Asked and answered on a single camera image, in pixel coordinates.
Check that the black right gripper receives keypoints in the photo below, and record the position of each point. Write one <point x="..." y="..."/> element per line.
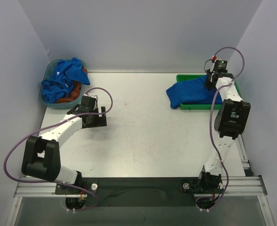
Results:
<point x="210" y="83"/>

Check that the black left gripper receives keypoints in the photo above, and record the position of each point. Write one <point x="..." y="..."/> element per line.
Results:
<point x="99" y="120"/>

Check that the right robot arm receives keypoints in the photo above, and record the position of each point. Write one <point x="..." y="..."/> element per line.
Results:
<point x="230" y="120"/>

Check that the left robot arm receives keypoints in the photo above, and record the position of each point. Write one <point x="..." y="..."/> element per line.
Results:
<point x="42" y="154"/>

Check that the pile of blue towels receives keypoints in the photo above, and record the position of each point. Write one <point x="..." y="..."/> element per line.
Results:
<point x="48" y="84"/>

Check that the teal plastic basket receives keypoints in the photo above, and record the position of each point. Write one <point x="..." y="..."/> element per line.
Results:
<point x="47" y="74"/>

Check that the orange brown towel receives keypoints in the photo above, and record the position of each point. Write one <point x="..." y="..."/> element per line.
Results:
<point x="69" y="78"/>

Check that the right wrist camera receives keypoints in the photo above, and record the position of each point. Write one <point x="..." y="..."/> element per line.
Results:
<point x="220" y="66"/>

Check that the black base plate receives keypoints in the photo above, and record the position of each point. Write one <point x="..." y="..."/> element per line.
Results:
<point x="147" y="192"/>

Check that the aluminium frame rail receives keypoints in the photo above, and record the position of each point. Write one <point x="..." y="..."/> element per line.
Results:
<point x="237" y="186"/>

